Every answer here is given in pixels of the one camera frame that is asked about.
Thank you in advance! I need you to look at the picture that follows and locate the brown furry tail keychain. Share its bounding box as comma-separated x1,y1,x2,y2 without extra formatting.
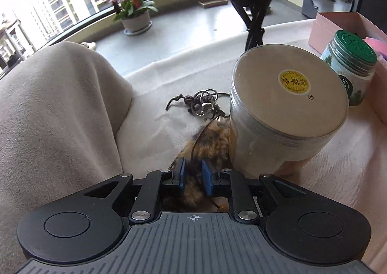
163,118,230,212

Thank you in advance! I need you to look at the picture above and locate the pink soft object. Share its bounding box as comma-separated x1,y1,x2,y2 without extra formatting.
365,37,387,64

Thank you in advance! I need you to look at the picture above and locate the brown shallow tray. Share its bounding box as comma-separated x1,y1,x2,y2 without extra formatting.
198,0,228,9

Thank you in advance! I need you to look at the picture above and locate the pink cardboard box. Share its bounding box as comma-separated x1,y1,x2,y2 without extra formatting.
307,11,387,125

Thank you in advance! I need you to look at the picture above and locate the large tan lid canister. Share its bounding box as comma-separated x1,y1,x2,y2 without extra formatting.
229,44,349,178

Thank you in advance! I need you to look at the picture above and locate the pink orchid flower pot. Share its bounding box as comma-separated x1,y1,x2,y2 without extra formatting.
102,0,158,36

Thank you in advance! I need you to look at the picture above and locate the green lid glass jar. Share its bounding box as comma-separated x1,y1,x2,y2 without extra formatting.
320,30,377,106

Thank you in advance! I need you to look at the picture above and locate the beige blanket cushion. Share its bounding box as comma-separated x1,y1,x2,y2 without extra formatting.
1,41,133,273

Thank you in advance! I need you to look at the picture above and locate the white sneakers pair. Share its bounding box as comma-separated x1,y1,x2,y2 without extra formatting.
81,42,97,50

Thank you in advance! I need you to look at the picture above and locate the metal key ring bundle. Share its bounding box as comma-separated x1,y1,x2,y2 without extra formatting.
164,88,231,120

